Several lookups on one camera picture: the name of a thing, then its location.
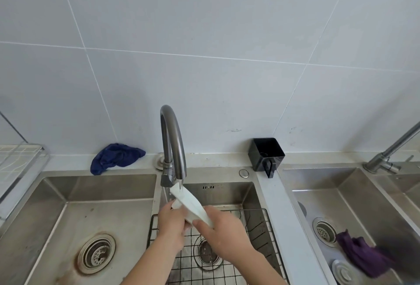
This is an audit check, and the person's right hand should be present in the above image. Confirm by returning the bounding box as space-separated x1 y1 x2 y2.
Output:
192 205 255 264

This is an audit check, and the person's left hand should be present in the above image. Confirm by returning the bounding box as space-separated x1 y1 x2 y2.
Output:
156 200 191 253

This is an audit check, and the white ceramic spoon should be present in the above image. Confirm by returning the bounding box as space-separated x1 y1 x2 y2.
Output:
169 184 214 229

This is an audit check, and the person's left forearm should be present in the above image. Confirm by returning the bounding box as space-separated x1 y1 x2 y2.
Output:
121 236 184 285

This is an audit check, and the person's right forearm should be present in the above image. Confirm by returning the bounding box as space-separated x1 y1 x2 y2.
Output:
226 249 289 285

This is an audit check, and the grey curved kitchen faucet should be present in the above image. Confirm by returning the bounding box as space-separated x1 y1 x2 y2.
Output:
159 105 187 189

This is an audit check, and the stainless steel double sink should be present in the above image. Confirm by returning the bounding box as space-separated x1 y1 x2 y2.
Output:
0 166 291 285

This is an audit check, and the dark blue cloth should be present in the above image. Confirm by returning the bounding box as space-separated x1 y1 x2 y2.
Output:
90 143 146 176

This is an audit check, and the black plastic holder box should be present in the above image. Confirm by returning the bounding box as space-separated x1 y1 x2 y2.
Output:
248 137 285 179

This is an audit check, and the large rusty-rimmed drain strainer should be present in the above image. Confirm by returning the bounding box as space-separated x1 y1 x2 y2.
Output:
77 234 116 275

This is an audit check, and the small steel drain strainer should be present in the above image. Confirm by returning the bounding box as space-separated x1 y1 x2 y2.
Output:
312 217 338 248

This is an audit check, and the round steel drain plug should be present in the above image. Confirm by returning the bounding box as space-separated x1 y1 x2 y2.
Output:
331 259 359 285

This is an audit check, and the stainless steel single sink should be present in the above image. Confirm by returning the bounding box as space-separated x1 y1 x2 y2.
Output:
278 162 420 285

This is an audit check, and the purple cloth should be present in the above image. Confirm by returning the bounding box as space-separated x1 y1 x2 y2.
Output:
335 230 396 279

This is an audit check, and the clear glass dish rack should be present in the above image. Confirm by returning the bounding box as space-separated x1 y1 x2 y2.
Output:
0 111 51 229

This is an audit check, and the slim straight steel faucet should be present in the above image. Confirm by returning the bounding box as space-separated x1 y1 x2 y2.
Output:
362 121 420 174

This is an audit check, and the drain strainer under wire rack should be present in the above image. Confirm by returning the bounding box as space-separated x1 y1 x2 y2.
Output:
193 236 224 271

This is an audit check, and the black wire sink rack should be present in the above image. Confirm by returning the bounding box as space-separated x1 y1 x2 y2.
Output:
146 209 289 285

